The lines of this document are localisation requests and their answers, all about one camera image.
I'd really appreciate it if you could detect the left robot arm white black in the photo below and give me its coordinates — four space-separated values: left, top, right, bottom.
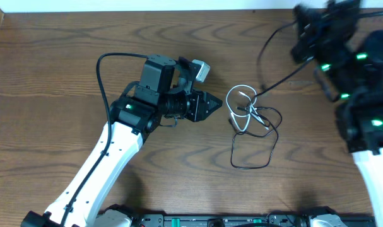
21 54 222 226

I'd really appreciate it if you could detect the white usb cable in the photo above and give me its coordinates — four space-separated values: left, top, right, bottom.
225 84 270 132

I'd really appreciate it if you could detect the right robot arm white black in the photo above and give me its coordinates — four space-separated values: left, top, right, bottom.
291 1 383 226

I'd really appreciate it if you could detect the thin black cable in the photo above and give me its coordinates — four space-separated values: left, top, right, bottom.
228 106 283 170

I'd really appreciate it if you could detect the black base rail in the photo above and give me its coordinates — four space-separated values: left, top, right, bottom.
99 204 377 227

